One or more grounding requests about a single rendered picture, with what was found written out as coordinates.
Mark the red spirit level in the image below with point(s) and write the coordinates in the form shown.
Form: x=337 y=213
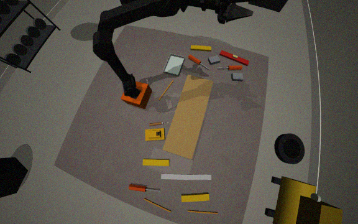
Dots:
x=234 y=58

